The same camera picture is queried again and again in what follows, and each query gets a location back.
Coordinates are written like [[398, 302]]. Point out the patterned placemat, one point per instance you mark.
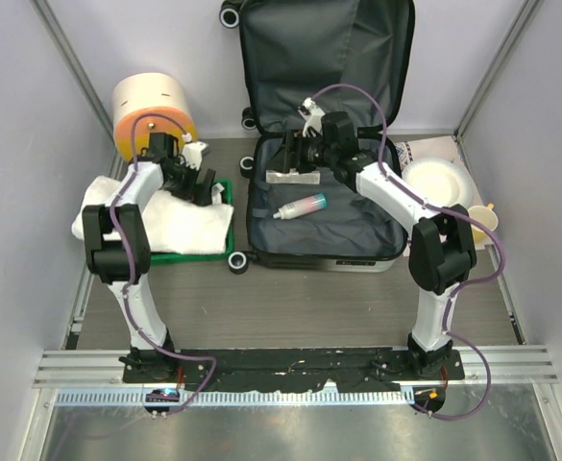
[[444, 147]]

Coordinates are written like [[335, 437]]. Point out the white garment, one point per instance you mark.
[[172, 225]]

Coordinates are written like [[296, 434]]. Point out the aluminium rail frame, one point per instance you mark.
[[498, 364]]

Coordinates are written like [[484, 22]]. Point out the white black space suitcase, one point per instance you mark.
[[349, 56]]

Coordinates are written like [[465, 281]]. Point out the green plastic tray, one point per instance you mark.
[[227, 199]]

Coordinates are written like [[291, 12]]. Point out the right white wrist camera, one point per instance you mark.
[[312, 115]]

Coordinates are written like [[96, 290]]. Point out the round mini drawer cabinet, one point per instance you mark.
[[147, 103]]

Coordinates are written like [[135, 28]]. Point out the silver rectangular box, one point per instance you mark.
[[311, 178]]

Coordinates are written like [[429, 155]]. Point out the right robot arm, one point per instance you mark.
[[442, 251]]

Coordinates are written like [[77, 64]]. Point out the white slotted cable duct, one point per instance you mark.
[[149, 397]]

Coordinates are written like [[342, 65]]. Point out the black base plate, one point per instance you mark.
[[290, 370]]

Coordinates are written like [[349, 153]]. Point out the white paper plate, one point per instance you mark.
[[439, 180]]

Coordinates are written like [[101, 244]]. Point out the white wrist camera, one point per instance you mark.
[[193, 154], [312, 115]]

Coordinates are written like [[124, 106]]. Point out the yellow cup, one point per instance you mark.
[[486, 216]]

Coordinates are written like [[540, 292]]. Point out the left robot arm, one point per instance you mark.
[[116, 243]]

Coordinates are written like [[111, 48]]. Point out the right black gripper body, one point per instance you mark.
[[311, 152]]

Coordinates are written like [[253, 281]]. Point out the pink blue spray bottle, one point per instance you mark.
[[301, 207]]

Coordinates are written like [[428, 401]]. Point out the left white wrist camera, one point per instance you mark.
[[193, 154]]

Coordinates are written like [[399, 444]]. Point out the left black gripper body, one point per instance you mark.
[[183, 181]]

